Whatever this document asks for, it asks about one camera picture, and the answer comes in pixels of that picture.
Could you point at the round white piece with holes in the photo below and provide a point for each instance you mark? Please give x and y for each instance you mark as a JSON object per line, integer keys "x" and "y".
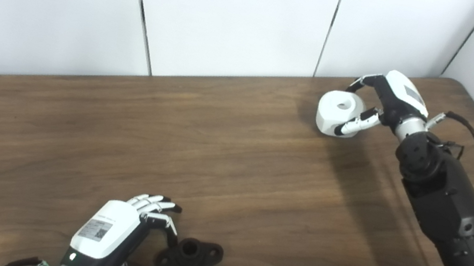
{"x": 336, "y": 111}

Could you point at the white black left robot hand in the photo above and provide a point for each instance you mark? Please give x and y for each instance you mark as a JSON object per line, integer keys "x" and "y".
{"x": 107, "y": 232}

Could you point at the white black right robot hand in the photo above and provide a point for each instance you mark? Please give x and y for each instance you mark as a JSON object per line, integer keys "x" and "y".
{"x": 396, "y": 100}

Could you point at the black flanged holder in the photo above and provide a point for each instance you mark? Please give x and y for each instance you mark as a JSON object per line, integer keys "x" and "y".
{"x": 191, "y": 256}

